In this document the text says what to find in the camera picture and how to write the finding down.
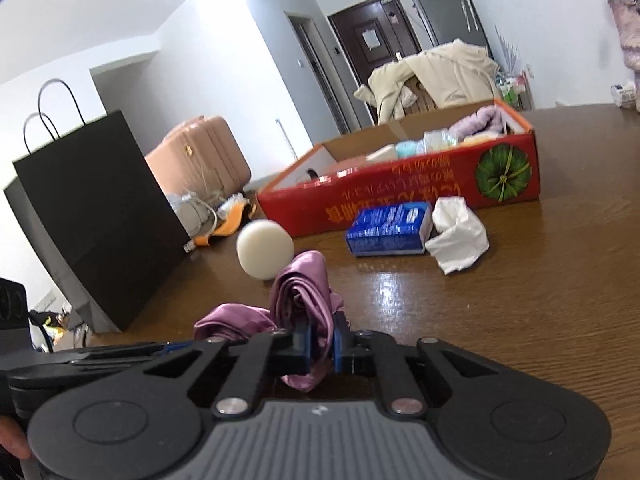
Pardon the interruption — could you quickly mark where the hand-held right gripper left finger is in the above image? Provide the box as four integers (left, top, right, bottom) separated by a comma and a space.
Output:
145, 322, 315, 418

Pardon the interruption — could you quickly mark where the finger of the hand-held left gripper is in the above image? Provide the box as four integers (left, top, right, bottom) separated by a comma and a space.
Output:
50, 341, 201, 376

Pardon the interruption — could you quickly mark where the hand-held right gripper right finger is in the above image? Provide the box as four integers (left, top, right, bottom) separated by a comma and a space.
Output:
334, 312, 501, 418

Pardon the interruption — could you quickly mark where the pink satin cloth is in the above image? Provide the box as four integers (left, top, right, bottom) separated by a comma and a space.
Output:
194, 251, 346, 393

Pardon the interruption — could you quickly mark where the red cardboard box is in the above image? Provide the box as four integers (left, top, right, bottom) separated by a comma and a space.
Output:
256, 99, 542, 238

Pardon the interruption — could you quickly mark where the beige sponge block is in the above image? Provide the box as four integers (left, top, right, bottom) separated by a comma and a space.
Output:
366, 144, 398, 165

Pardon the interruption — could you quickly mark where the iridescent plastic packet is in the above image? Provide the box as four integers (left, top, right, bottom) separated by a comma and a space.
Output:
422, 127, 458, 153

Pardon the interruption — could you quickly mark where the yellow and white plush toy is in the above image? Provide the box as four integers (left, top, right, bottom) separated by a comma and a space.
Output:
460, 130, 503, 147

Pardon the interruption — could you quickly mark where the purple woven cloth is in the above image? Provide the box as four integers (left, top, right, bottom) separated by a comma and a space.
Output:
447, 105, 511, 143

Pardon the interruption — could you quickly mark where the person's left hand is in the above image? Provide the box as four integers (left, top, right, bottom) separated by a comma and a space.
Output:
0, 416, 32, 461

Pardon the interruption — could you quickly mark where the white foam ball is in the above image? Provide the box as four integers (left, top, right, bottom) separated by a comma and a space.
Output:
236, 219, 295, 281

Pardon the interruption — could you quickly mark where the blue tissue pack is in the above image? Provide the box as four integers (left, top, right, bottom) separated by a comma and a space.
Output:
346, 201, 434, 257

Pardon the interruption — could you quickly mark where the orange pouch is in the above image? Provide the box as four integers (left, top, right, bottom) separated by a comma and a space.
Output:
192, 201, 256, 248

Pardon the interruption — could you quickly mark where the black paper bag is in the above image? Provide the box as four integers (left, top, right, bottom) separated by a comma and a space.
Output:
4, 78, 193, 333

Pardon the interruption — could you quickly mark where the crumpled white tissue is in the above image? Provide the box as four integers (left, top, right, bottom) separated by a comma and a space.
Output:
425, 196, 490, 275

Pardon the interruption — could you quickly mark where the light blue fluffy pad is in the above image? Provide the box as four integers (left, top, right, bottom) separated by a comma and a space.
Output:
395, 139, 426, 161

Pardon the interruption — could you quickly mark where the pink suitcase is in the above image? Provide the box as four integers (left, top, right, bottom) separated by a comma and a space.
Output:
145, 115, 252, 198

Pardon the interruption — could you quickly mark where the wooden chair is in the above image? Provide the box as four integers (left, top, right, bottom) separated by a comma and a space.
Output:
400, 76, 441, 111

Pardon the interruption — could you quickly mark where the dark brown door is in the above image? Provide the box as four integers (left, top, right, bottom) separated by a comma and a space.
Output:
327, 0, 423, 86

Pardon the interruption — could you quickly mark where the beige jacket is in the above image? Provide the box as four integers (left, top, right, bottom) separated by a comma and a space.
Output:
354, 39, 501, 126

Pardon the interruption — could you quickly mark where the small cluttered shelf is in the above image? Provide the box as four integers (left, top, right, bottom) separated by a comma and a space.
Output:
495, 25, 533, 111

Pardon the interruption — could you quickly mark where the grey refrigerator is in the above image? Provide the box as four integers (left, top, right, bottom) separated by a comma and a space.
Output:
404, 0, 493, 53

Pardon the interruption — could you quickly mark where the small white container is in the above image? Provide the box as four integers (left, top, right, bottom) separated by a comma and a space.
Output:
611, 84, 638, 107

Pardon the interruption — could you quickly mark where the pink textured vase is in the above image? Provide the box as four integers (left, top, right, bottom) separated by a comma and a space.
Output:
607, 0, 640, 111

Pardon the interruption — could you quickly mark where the grey door frame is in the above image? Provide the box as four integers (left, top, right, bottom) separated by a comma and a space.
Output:
285, 10, 351, 135

